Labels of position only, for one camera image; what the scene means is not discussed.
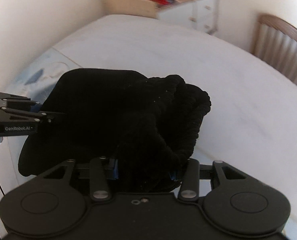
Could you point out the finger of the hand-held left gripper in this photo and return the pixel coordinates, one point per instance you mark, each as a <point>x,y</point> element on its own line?
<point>11,101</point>
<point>26,116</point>

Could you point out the wooden slat-back chair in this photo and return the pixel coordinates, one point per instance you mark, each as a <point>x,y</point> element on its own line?
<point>283,45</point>

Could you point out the black fleece garment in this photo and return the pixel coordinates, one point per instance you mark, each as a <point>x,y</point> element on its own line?
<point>108,115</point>

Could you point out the white sideboard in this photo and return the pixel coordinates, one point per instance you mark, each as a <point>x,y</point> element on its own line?
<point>201,12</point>

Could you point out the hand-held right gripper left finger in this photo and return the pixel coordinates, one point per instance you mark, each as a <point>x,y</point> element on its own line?
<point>115,170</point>

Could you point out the white blue printed dining table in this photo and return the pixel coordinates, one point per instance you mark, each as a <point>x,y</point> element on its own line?
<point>188,62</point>

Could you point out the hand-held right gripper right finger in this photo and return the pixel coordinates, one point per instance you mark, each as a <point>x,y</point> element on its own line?
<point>189,177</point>

